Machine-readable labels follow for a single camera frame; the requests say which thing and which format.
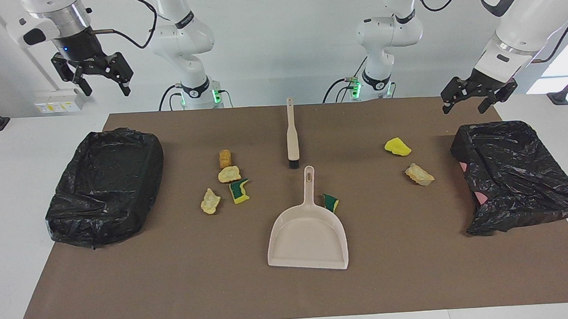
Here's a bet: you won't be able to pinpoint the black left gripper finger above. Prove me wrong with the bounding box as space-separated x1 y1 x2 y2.
477 83 520 115
439 77 476 115

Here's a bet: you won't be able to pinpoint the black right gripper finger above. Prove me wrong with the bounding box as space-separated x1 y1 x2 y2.
51 51 93 99
98 52 134 98

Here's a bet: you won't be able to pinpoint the beige sponge chunk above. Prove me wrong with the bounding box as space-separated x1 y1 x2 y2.
404 161 435 187
200 187 222 216
217 165 242 185

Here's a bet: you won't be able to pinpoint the notched green yellow sponge piece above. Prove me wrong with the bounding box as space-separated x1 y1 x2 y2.
229 178 251 205

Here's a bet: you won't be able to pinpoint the beige hand brush black bristles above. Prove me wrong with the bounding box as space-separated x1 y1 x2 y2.
284 97 301 170

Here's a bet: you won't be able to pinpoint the beige plastic dustpan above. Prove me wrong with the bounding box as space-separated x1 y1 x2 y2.
263 164 350 274

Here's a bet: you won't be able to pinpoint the black trash bag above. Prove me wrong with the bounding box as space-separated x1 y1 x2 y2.
449 118 568 238

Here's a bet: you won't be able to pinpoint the black bag lined bin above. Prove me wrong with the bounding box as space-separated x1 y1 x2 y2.
40 126 169 252

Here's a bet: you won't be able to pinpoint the pink plastic basket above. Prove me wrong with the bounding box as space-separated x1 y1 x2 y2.
459 160 488 206

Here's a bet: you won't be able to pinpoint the brown table mat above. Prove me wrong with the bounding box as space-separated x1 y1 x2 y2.
6 90 568 319

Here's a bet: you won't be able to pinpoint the white wall socket box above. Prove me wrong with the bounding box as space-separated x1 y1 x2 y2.
33 88 86 115

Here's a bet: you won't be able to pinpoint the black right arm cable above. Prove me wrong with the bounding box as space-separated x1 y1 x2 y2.
86 0 162 52

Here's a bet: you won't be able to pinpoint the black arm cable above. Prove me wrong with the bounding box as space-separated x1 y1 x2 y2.
414 0 568 70
86 0 162 52

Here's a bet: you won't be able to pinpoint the black base cable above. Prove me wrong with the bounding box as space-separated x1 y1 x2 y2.
157 84 184 112
320 55 374 103

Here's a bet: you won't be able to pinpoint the white wall conduit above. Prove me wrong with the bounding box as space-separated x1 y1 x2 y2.
0 0 60 95

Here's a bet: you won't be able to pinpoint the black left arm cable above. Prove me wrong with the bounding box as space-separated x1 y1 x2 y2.
414 0 568 70

